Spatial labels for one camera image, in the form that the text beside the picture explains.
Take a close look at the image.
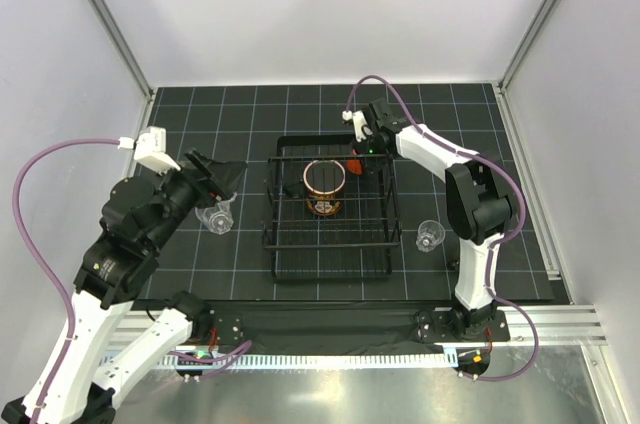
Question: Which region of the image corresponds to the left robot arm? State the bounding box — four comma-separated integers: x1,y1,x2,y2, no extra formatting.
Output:
1,150,247,423

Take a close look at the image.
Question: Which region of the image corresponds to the left aluminium frame post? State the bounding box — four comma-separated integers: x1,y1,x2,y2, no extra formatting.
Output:
54,0,155,101

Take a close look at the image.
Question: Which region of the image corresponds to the white slotted cable duct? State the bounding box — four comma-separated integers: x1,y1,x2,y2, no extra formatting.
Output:
154,349,458,373

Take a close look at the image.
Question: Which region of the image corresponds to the small clear plastic cup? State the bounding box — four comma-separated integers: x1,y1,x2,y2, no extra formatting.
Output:
218,192,238,205

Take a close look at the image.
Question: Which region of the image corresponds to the clear cup right side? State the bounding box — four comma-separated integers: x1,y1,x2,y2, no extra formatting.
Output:
416,220,446,253

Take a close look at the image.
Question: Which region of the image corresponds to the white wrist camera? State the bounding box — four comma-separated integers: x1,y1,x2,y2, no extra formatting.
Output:
342,110,373,142
118,126,181,175

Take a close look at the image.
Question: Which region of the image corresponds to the right aluminium frame post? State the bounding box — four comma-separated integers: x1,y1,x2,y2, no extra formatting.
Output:
497,0,596,93

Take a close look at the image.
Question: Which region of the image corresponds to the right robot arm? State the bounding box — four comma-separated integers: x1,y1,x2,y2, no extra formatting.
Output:
342,99,518,340

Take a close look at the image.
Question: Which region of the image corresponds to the black grid mat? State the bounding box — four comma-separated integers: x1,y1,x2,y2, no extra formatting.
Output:
138,83,561,307

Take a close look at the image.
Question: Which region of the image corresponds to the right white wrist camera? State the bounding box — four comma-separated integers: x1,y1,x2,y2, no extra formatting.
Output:
342,110,373,142

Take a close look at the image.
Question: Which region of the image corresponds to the black red skull mug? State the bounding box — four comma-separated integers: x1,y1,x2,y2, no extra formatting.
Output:
283,159,346,217

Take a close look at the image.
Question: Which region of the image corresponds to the aluminium frame post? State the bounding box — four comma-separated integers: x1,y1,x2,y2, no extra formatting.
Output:
54,0,155,101
497,0,596,93

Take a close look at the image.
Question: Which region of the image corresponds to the black wire dish rack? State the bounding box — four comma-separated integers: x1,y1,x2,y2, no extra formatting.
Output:
262,134,401,282

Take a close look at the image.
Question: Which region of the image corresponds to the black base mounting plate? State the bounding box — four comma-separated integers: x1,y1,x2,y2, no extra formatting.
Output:
203,301,511,356

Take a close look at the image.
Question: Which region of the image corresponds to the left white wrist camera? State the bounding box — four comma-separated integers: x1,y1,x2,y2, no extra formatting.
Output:
118,126,181,175

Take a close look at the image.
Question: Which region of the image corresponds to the small orange cup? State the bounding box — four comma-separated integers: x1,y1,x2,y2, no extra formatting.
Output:
345,159,364,176

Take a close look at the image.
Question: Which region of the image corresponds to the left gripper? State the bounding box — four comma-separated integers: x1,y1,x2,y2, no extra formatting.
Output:
145,147,247,251

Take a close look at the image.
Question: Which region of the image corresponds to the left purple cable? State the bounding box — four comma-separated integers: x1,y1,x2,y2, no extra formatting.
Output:
12,138,124,413

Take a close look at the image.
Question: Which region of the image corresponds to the large clear plastic cup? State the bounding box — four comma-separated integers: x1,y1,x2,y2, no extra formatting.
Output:
195,201,234,235

